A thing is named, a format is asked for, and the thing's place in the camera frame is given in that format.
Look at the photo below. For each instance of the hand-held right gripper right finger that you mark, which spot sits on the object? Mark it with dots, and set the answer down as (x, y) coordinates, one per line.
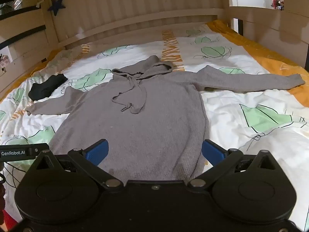
(213, 151)

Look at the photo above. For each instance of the white leaf-print duvet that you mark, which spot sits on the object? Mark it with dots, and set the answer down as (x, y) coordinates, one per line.
(241, 96)

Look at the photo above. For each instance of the grey hoodie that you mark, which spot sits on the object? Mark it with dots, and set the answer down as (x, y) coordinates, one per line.
(144, 125)

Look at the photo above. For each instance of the orange bed sheet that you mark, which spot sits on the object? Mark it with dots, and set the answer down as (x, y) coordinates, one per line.
(265, 58)

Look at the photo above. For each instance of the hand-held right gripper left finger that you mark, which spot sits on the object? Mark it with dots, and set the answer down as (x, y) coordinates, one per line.
(97, 151)

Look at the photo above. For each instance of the dark blue star ornament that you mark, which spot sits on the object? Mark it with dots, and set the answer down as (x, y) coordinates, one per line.
(56, 6)

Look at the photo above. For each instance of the cream wooden bed frame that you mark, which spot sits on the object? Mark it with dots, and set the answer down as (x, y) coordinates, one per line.
(144, 4)

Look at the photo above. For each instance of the black cloth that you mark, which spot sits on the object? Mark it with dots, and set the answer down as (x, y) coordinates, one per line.
(45, 88)

